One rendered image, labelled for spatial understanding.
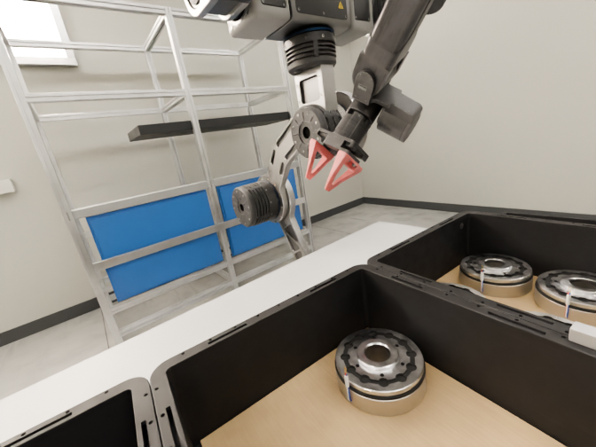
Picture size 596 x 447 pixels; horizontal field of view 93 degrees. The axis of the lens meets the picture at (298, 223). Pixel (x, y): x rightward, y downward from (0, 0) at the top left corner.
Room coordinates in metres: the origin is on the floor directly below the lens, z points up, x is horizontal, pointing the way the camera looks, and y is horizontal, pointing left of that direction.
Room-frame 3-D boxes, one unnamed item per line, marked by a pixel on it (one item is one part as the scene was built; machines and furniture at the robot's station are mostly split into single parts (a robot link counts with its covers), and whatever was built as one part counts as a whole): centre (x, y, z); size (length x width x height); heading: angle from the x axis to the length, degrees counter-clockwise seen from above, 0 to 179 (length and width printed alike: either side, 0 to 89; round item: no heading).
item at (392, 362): (0.27, -0.07, 0.86); 0.05 x 0.05 x 0.01
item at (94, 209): (2.08, 0.60, 0.91); 1.70 x 0.10 x 0.05; 126
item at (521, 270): (0.43, -0.32, 0.86); 0.10 x 0.10 x 0.01
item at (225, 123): (2.39, 0.51, 1.32); 1.20 x 0.45 x 0.06; 126
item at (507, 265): (0.43, -0.32, 0.86); 0.05 x 0.05 x 0.01
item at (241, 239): (2.29, 0.26, 0.60); 0.72 x 0.03 x 0.56; 126
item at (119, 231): (1.83, 0.91, 0.60); 0.72 x 0.03 x 0.56; 126
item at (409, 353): (0.27, -0.07, 0.86); 0.10 x 0.10 x 0.01
